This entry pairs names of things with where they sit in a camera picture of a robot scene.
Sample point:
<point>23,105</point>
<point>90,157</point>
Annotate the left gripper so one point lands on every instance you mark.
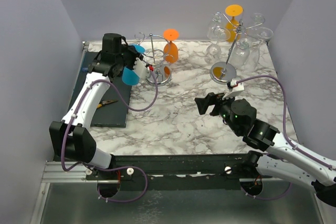
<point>132,51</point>

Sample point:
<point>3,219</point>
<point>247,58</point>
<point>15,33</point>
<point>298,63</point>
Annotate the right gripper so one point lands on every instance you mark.
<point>211,98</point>

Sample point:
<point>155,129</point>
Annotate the blue plastic goblet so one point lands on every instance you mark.
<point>128,76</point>

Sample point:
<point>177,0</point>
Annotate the orange plastic goblet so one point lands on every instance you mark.
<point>170,48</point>

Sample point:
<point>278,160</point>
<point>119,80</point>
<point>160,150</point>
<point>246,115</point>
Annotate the clear ribbed wine glass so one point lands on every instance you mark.
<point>240,52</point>

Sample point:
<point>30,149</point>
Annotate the small clear wine glass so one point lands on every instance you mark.
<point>215,27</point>

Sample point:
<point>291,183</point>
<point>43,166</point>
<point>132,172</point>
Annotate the yellow plastic goblet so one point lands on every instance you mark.
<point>233,11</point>

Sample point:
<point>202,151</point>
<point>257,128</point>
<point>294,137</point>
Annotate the tall clear flute glass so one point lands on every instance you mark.
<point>257,19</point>

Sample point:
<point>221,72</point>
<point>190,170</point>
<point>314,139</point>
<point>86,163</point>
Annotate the clear stemmed wine glass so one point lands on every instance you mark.
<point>261,35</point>

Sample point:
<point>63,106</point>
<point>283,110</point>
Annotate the short ribbed clear glass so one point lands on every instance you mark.
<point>213,51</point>

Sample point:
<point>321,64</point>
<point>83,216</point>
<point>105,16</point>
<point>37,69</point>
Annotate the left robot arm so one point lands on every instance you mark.
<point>70,137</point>

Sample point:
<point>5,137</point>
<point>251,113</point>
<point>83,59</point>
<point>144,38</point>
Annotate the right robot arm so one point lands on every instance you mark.
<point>275,155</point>

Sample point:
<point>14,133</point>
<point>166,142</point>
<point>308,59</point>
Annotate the round chrome glass rack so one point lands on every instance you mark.
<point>154,54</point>

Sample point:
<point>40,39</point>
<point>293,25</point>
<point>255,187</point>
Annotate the dark tool mat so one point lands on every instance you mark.
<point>112,115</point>

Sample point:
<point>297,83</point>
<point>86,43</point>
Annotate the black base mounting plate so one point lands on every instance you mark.
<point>179,172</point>

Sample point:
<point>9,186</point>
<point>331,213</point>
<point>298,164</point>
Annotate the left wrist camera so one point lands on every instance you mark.
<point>142,69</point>

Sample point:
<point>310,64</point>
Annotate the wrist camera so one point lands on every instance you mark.
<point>235,88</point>
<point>142,69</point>

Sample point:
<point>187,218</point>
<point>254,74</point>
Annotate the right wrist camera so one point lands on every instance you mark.
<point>235,88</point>

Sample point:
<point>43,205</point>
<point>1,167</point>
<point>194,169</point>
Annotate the yellow handled pliers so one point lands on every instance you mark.
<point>105,102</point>

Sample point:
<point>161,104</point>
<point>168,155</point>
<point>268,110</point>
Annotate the aluminium rail frame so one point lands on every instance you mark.
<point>54,174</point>

